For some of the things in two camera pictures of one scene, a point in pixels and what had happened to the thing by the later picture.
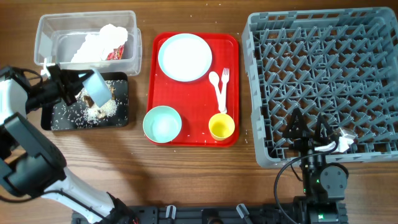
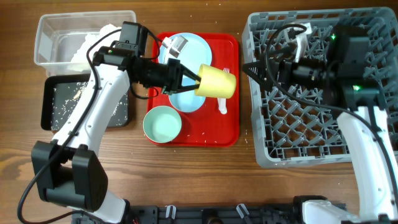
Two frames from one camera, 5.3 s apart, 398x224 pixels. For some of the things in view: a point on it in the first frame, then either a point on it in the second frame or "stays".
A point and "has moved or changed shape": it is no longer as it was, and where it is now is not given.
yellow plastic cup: x=221 y=126 -> x=216 y=83
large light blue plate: x=185 y=57 stays
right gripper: x=308 y=142 -> x=267 y=85
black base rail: x=203 y=214 stays
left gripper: x=66 y=79 -> x=174 y=76
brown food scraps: x=89 y=102 has moved or changed shape
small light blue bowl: x=97 y=88 has moved or changed shape
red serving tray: x=208 y=108 stays
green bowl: x=161 y=124 stays
